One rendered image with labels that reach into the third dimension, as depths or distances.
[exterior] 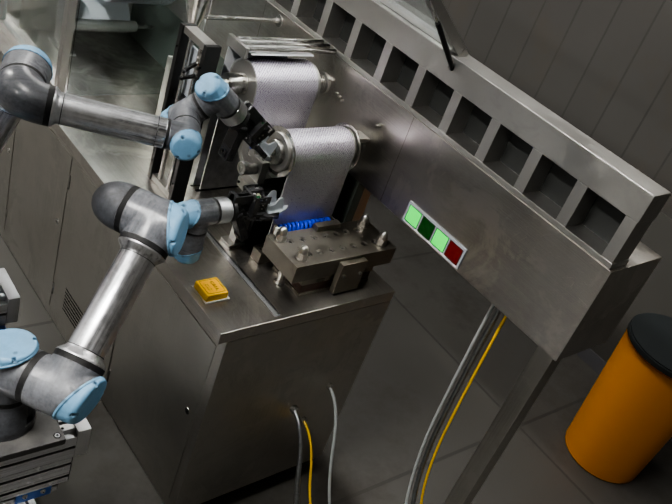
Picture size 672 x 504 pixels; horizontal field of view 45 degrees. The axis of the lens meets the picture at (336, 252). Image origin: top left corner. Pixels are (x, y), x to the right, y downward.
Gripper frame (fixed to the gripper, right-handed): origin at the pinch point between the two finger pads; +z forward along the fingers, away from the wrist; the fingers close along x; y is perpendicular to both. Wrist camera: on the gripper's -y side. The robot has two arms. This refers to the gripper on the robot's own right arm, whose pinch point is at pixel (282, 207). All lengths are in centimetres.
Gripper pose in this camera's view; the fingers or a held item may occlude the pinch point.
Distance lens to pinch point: 240.8
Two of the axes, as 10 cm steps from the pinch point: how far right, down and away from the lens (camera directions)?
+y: 3.1, -7.9, -5.3
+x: -5.8, -6.0, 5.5
